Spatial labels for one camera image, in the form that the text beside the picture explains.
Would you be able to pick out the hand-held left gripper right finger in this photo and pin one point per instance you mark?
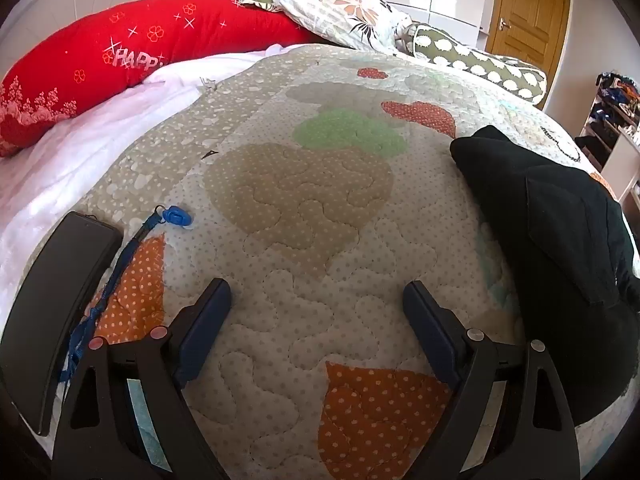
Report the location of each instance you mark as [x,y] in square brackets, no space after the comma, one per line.
[431,332]

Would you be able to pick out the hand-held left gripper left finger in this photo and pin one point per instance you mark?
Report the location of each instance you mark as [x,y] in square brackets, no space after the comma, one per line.
[204,327]

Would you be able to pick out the black pants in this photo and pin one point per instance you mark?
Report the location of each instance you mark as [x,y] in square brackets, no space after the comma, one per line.
[540,240]

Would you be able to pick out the black phone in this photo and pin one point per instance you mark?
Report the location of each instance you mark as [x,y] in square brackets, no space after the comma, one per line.
[55,300]

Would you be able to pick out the heart patterned quilt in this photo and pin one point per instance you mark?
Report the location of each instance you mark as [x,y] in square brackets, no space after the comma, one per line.
[300,210]

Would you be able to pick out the white bed sheet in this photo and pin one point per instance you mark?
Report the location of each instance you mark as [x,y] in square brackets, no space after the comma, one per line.
[75,150]

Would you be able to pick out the cluttered shelf rack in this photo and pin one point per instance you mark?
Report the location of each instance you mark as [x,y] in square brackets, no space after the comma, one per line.
[605,130]

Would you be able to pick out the green polka dot pillow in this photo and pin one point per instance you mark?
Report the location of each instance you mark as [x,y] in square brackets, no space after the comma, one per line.
[475,62]

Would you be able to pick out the red printed pillow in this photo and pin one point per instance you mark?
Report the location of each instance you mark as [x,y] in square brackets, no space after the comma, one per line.
[100,55]

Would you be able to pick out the wooden door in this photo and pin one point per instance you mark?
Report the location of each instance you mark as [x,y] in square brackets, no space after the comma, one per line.
[535,10]

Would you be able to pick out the floral white pillow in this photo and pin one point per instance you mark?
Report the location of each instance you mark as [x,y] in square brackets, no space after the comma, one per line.
[340,5]

